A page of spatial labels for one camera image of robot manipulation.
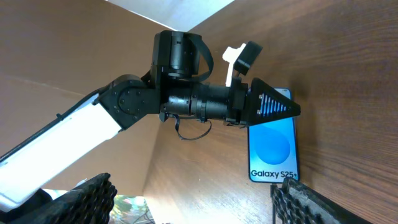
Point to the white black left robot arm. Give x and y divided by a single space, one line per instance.
175 86

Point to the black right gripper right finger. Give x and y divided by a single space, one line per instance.
295 202

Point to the blue Galaxy smartphone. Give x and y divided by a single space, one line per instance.
272 151

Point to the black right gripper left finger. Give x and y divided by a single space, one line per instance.
90 202

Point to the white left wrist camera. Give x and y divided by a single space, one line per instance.
240 59

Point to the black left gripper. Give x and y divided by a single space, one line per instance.
262 104

